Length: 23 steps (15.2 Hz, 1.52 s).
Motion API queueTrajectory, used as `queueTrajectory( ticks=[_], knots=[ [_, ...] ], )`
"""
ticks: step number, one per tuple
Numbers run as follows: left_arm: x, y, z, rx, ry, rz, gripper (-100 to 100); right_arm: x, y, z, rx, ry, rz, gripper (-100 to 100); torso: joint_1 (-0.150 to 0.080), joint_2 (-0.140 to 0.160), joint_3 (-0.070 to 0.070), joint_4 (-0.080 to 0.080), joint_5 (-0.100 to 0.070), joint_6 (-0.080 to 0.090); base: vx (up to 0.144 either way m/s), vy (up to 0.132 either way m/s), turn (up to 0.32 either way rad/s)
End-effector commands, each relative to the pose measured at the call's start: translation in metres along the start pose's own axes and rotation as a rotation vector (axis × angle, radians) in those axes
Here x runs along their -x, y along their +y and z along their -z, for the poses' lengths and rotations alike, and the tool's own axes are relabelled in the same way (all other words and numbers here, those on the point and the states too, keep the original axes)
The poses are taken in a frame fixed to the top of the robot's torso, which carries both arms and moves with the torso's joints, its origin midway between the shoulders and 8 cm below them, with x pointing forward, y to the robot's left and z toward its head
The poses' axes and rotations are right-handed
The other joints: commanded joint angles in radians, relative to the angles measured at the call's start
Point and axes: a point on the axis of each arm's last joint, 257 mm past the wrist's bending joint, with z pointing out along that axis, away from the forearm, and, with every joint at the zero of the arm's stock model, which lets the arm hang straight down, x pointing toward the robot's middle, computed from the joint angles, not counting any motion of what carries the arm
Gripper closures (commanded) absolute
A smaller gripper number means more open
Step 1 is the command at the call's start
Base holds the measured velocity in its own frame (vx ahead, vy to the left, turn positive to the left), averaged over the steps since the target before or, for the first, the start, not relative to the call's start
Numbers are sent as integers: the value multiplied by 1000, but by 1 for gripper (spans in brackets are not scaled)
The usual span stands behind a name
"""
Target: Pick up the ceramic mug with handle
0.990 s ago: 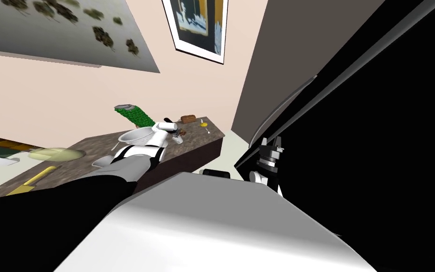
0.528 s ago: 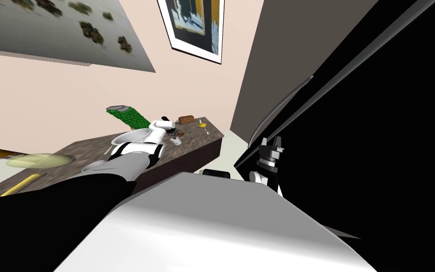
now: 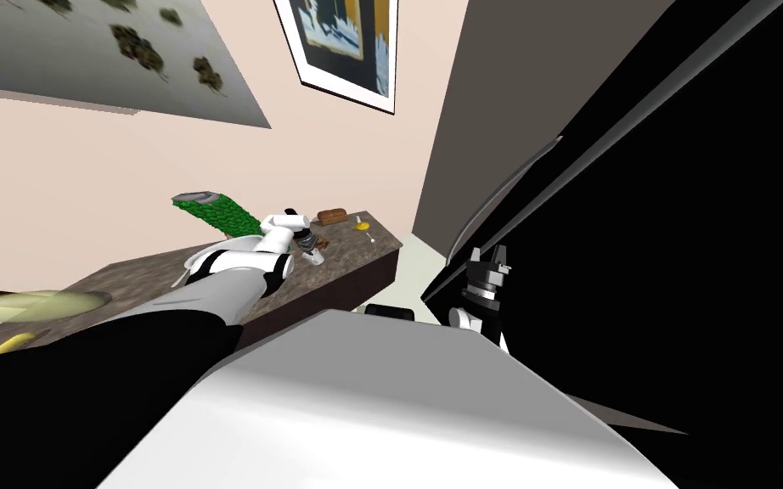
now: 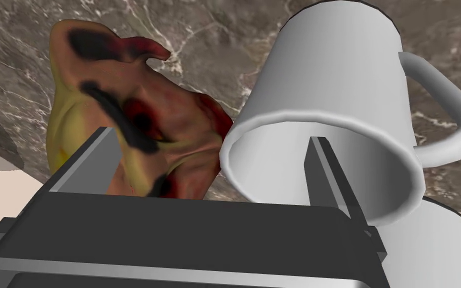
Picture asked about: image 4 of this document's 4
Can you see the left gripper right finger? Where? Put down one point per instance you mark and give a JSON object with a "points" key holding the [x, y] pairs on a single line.
{"points": [[326, 176]]}

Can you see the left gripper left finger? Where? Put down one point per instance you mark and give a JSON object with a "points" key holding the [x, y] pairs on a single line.
{"points": [[88, 164]]}

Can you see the red and yellow bell pepper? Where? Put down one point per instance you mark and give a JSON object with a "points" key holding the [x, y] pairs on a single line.
{"points": [[134, 116]]}

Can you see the white mug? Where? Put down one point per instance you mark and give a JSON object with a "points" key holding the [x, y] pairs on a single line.
{"points": [[430, 248], [334, 104]]}

